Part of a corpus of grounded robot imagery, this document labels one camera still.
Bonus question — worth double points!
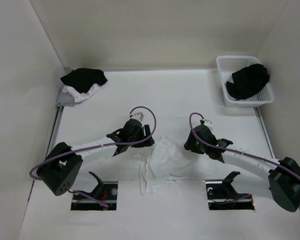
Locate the white plastic basket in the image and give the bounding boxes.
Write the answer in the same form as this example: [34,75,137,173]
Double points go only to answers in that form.
[216,55,275,108]

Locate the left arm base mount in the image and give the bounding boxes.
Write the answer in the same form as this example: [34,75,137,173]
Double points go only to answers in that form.
[69,171,119,211]

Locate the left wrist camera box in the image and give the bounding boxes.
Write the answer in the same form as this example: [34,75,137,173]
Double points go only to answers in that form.
[130,112,145,123]

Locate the folded grey tank top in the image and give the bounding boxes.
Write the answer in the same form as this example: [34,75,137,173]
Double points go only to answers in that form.
[56,90,75,108]

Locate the black tank top in basket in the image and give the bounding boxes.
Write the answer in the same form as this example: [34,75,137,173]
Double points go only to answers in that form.
[225,63,270,100]

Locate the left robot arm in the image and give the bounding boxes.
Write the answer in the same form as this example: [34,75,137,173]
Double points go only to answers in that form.
[36,118,155,196]

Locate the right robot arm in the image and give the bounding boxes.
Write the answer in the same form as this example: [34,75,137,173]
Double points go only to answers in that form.
[183,124,300,212]

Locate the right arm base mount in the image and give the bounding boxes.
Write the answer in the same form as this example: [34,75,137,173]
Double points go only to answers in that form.
[205,171,255,211]

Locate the white tank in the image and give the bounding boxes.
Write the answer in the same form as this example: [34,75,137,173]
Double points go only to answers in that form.
[62,83,101,104]
[132,135,199,196]

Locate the folded white tank top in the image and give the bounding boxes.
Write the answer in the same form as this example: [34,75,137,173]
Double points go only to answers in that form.
[62,83,101,104]

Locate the folded black tank top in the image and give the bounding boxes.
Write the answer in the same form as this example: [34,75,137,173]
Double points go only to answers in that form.
[60,68,108,94]

